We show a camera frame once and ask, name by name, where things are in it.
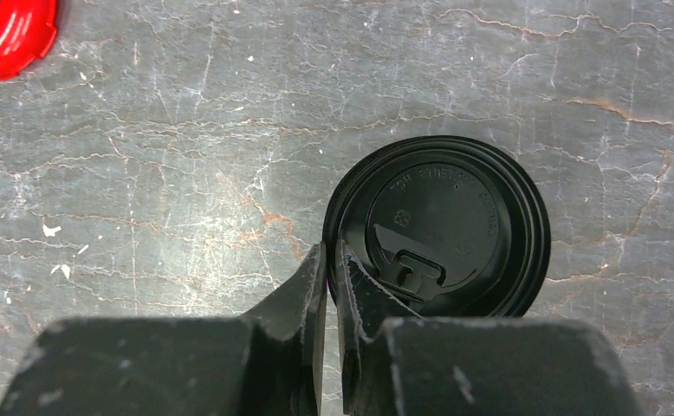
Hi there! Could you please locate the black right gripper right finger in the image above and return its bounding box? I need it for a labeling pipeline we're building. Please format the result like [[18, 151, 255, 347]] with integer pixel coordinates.
[[334, 241, 642, 415]]

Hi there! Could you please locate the stack of black lids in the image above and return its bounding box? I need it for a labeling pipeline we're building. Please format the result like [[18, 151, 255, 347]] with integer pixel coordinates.
[[322, 135, 551, 317]]

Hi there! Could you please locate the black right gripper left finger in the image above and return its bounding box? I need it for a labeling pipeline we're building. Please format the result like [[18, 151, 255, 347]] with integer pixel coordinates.
[[0, 244, 327, 415]]

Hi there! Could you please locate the red plastic ring tool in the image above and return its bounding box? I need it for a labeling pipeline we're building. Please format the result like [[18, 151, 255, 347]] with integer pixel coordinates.
[[0, 0, 58, 81]]

